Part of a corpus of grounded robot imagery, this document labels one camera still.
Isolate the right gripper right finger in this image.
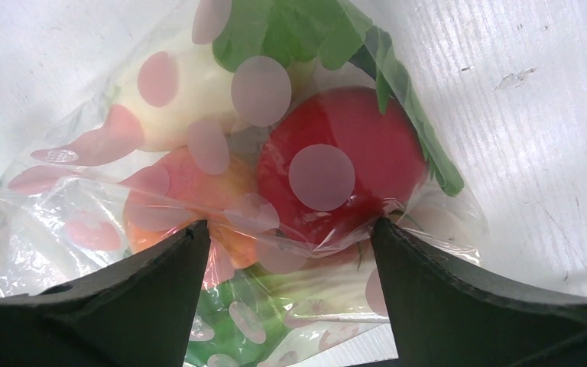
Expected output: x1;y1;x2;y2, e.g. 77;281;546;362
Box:
371;218;587;366

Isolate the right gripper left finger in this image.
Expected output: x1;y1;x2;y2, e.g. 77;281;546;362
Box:
0;221;210;366

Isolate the fake peach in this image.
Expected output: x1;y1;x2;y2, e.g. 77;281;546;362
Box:
123;148;258;269

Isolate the fake white radish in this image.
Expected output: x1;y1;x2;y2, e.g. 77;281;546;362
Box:
104;31;316;152

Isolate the clear zip top bag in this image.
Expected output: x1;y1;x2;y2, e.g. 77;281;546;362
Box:
0;1;487;366

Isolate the fake bok choy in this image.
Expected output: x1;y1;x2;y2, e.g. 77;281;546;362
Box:
212;0;465;196

